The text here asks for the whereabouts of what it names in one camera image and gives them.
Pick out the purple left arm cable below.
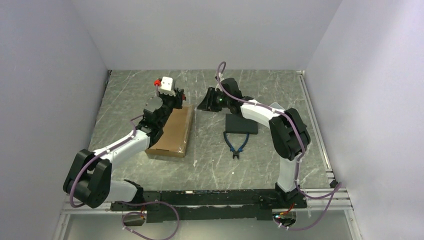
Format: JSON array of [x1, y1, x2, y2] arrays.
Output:
[[68, 81, 180, 240]]

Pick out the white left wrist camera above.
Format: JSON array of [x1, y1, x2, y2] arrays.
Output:
[[153, 76, 176, 97]]

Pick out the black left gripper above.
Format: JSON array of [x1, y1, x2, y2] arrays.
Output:
[[157, 87, 185, 128]]

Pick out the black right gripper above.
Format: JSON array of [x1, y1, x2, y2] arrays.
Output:
[[197, 87, 231, 113]]

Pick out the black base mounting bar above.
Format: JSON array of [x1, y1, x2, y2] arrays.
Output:
[[110, 188, 307, 223]]

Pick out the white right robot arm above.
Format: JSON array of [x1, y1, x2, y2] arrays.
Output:
[[197, 76, 311, 208]]

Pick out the blue handled pliers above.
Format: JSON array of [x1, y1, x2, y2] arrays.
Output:
[[223, 131, 250, 161]]

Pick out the aluminium rail frame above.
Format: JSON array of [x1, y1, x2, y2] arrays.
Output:
[[63, 63, 353, 232]]

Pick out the brown cardboard express box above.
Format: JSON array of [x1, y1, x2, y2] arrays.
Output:
[[145, 104, 194, 158]]

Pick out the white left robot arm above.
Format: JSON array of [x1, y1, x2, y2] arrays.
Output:
[[63, 87, 186, 210]]

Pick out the black flat pad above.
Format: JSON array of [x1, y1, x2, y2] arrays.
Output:
[[225, 114, 259, 135]]

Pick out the small grey white box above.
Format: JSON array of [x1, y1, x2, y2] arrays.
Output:
[[269, 102, 286, 112]]

